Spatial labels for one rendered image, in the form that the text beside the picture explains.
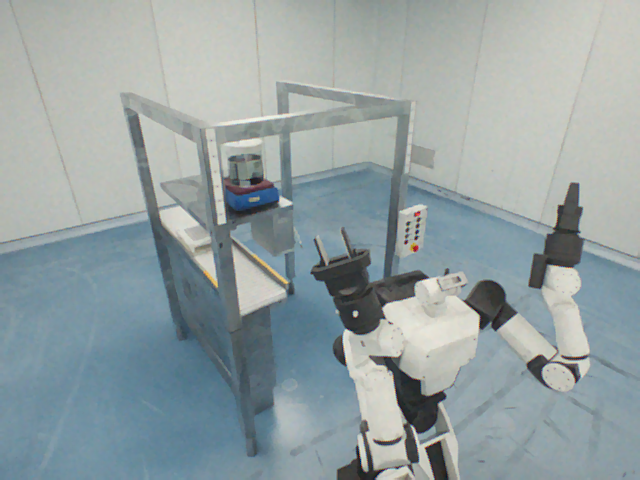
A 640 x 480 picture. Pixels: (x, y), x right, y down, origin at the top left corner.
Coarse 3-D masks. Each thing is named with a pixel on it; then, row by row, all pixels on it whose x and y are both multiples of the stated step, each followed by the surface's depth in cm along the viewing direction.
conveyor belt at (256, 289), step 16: (176, 208) 269; (176, 224) 246; (192, 224) 246; (208, 256) 210; (240, 256) 210; (208, 272) 196; (240, 272) 196; (256, 272) 196; (240, 288) 183; (256, 288) 183; (272, 288) 183; (240, 304) 172; (256, 304) 174
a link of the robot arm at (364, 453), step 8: (384, 368) 97; (360, 392) 94; (360, 400) 94; (360, 408) 93; (360, 424) 90; (408, 424) 88; (360, 432) 91; (360, 440) 84; (416, 440) 83; (360, 448) 83; (368, 448) 83; (360, 456) 87; (368, 456) 82; (368, 464) 82
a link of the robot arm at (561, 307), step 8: (544, 288) 108; (544, 296) 108; (552, 296) 107; (560, 296) 107; (568, 296) 106; (552, 304) 106; (560, 304) 107; (568, 304) 105; (552, 312) 104; (560, 312) 102; (568, 312) 101; (576, 312) 101
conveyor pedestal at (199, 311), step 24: (192, 288) 243; (192, 312) 264; (216, 312) 212; (264, 312) 196; (216, 336) 228; (264, 336) 202; (216, 360) 251; (264, 360) 209; (264, 384) 217; (264, 408) 228
